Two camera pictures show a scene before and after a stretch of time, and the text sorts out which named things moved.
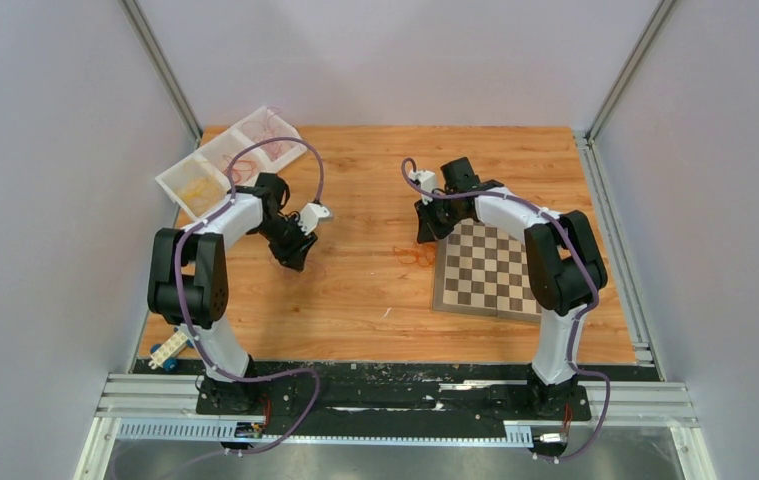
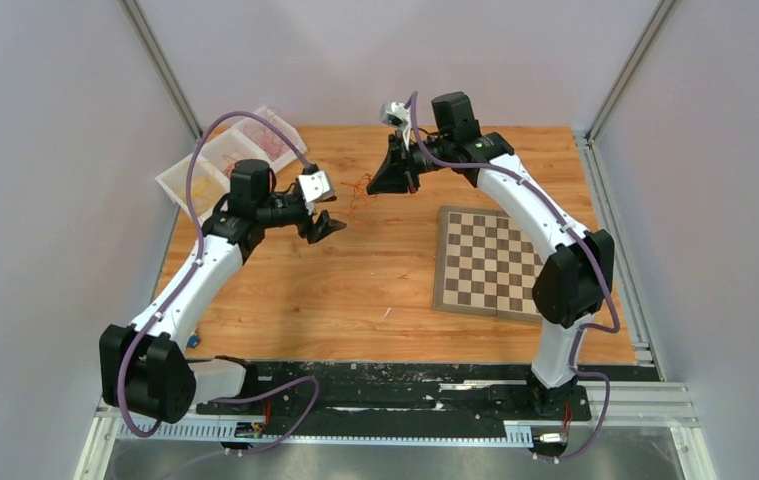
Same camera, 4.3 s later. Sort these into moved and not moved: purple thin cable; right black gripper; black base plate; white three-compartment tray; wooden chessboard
Moved: purple thin cable; right black gripper
Not moved: wooden chessboard; white three-compartment tray; black base plate
